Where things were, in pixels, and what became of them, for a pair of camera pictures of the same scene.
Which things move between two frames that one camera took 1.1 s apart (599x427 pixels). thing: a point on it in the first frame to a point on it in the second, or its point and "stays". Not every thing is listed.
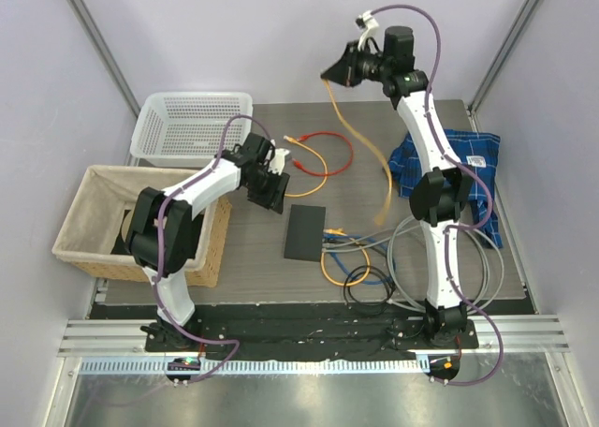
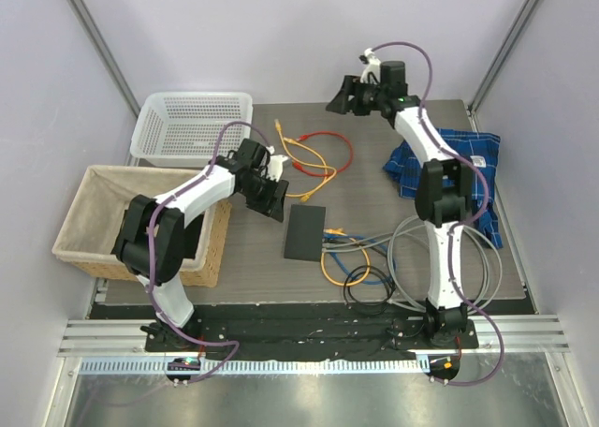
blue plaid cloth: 478,152 stays
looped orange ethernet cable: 365,139 to 305,198
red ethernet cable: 299,164 stays
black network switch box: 304,239 stays
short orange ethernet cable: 341,230 stays
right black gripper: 343,71 to 339,105
